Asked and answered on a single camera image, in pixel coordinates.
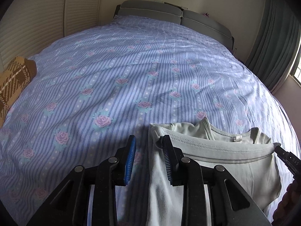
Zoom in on light green long-sleeve shirt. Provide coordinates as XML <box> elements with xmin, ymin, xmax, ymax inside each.
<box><xmin>146</xmin><ymin>117</ymin><xmax>282</xmax><ymax>225</ymax></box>

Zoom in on window with metal railing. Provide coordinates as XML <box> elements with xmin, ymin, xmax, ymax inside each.
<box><xmin>293</xmin><ymin>64</ymin><xmax>301</xmax><ymax>84</ymax></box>

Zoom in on teal green curtain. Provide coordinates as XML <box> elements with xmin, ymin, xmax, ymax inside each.
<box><xmin>245</xmin><ymin>0</ymin><xmax>300</xmax><ymax>93</ymax></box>

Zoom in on blue striped floral bedsheet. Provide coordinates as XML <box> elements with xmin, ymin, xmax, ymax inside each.
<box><xmin>1</xmin><ymin>16</ymin><xmax>300</xmax><ymax>225</ymax></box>

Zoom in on brown plaid folded garment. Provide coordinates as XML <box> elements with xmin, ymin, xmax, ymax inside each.
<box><xmin>0</xmin><ymin>56</ymin><xmax>37</xmax><ymax>127</ymax></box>

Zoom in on beige louvered wardrobe doors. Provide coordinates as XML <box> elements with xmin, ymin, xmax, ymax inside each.
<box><xmin>1</xmin><ymin>0</ymin><xmax>100</xmax><ymax>70</ymax></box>

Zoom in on grey upholstered headboard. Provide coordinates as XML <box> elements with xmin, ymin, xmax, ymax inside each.
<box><xmin>114</xmin><ymin>0</ymin><xmax>234</xmax><ymax>51</ymax></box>

